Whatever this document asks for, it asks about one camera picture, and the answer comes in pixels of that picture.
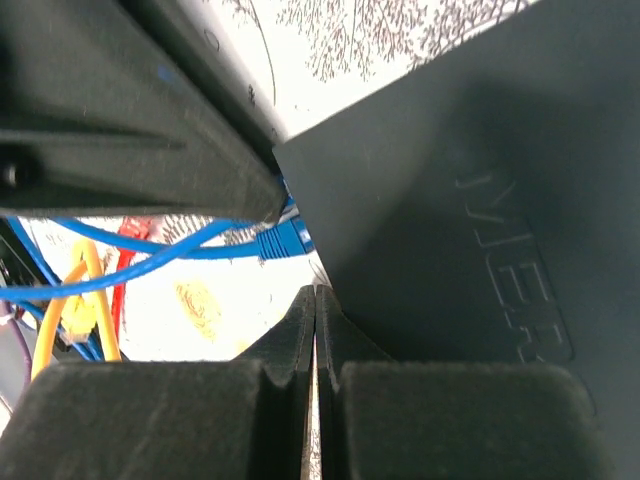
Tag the floral table mat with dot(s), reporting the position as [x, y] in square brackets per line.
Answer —
[201, 288]

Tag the black network switch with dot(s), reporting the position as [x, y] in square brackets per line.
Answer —
[485, 207]

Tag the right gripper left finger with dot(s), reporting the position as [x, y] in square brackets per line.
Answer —
[240, 419]

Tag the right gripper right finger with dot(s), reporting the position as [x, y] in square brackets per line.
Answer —
[385, 419]

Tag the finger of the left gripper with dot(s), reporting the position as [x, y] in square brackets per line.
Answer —
[120, 107]
[221, 46]

